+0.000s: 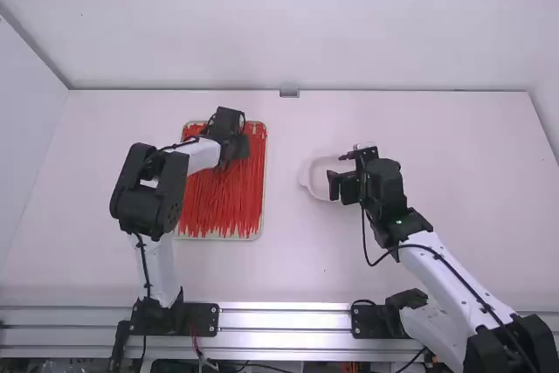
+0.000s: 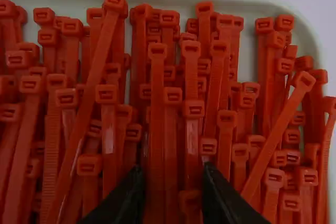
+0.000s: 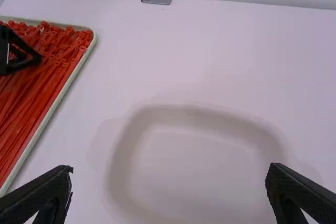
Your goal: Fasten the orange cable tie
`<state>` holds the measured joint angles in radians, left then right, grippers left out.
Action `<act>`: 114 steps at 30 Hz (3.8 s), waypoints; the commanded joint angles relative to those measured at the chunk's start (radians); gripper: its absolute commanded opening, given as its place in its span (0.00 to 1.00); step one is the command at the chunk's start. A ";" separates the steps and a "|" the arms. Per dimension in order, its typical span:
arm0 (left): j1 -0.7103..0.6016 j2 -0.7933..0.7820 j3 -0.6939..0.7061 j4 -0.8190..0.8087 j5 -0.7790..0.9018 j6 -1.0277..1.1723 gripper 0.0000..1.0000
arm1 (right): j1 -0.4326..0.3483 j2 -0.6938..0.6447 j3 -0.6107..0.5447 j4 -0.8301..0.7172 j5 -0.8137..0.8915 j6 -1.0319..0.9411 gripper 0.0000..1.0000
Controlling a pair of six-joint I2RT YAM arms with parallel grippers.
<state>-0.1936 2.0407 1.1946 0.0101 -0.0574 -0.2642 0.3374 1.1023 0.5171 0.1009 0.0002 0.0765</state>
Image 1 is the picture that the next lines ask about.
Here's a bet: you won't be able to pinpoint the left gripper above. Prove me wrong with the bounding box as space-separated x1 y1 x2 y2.
207 106 246 137

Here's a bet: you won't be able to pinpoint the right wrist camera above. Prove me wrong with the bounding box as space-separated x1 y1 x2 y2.
354 142 379 162

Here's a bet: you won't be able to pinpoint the silver rails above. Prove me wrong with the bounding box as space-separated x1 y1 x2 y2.
0 300 475 363

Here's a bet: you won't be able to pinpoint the row of orange cable ties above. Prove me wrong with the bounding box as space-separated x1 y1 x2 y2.
178 122 266 238

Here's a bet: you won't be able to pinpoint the white dish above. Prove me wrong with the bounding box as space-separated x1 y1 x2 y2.
297 154 350 202

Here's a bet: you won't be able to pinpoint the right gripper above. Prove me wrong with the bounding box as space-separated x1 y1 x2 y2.
326 156 370 207

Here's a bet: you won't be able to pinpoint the pale tray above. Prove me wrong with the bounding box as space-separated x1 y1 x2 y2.
173 119 270 243

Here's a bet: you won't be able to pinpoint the black cable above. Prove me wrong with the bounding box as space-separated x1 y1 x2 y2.
359 204 403 267

